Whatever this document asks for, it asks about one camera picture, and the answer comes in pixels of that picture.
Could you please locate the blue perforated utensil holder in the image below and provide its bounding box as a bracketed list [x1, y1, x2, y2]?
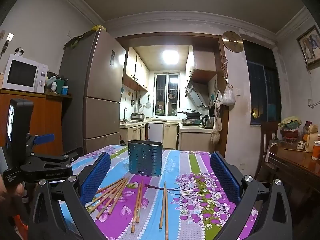
[128, 140, 163, 177]

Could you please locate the kitchen window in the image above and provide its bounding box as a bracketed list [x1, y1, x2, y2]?
[153, 73, 180, 117]

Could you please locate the person's left hand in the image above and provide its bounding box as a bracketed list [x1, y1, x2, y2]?
[0, 177, 24, 203]

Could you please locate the brown wooden cabinet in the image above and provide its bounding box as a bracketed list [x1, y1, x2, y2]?
[0, 89, 72, 156]

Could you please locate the floral striped tablecloth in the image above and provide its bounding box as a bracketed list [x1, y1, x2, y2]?
[57, 144, 259, 240]

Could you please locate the white medicine bottle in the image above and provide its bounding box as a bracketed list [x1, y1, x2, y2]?
[51, 81, 57, 94]

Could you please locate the green container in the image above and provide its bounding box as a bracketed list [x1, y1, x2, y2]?
[55, 79, 65, 94]

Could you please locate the dark wooden side table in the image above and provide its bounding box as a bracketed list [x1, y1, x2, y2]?
[260, 141, 320, 205]

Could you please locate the steel electric kettle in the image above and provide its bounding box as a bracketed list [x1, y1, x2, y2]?
[201, 115, 214, 129]

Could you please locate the wooden chair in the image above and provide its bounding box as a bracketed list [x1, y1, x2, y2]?
[254, 121, 278, 179]

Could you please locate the white microwave oven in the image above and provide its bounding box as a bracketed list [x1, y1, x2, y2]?
[2, 54, 48, 94]

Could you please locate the silver rice cooker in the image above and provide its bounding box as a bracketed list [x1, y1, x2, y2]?
[131, 113, 145, 121]

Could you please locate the black wok on stove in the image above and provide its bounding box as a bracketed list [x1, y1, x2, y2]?
[179, 110, 202, 120]

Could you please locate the white hanging plastic bag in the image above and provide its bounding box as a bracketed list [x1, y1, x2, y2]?
[221, 83, 236, 106]

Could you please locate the orange paper cup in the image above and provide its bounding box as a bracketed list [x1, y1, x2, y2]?
[311, 140, 320, 160]

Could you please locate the brown three-door refrigerator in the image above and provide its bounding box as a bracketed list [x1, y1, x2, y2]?
[59, 29, 126, 153]

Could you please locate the dark room window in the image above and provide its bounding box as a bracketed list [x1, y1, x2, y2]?
[244, 41, 281, 126]

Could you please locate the steel range hood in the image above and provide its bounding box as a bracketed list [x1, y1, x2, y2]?
[185, 81, 209, 109]

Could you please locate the framed elephant picture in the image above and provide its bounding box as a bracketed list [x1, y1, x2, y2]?
[297, 25, 320, 70]

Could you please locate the round gold wall clock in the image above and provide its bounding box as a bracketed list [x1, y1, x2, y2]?
[222, 31, 244, 53]

